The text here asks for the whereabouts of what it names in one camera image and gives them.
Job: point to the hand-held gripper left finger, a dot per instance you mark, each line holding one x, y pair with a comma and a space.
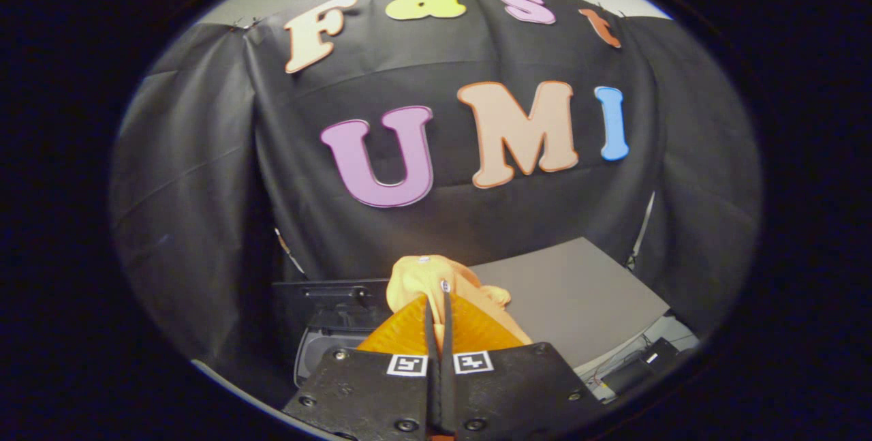
368, 393

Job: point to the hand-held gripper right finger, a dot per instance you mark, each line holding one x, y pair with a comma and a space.
518, 393

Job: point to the dark grey washing machine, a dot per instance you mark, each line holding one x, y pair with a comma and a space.
313, 352

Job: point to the transparent washing machine lid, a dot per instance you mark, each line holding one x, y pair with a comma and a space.
327, 298

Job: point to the orange garment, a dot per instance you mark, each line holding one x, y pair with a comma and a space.
415, 277

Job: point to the white cabinet with grey top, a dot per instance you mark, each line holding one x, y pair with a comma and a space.
572, 291

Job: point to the black box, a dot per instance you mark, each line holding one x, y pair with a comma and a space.
640, 366

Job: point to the thin metal stand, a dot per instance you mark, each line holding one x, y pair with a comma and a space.
640, 233
289, 250

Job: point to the black backdrop cloth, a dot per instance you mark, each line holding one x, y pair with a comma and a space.
204, 155

